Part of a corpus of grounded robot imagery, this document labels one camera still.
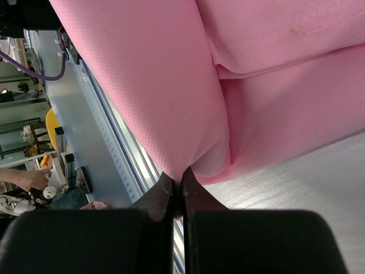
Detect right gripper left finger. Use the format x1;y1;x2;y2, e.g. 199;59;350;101
1;174;173;273

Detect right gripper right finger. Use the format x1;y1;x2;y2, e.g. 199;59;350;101
181;169;347;273

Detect pink t shirt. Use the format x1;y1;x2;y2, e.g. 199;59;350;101
51;1;364;184

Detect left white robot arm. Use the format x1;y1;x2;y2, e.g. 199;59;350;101
1;0;61;38

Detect person hand in background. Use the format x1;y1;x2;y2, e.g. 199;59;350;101
1;168;52;191

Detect yellow chair in background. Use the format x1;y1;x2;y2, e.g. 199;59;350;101
45;108;60;150

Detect aluminium rail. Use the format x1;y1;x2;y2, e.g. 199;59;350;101
79;57;186;274

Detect white slotted cable duct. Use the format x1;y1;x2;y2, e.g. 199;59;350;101
74;62;143;203

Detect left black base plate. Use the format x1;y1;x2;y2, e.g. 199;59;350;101
59;26;82;65

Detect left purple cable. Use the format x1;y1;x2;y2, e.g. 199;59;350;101
0;50;67;81

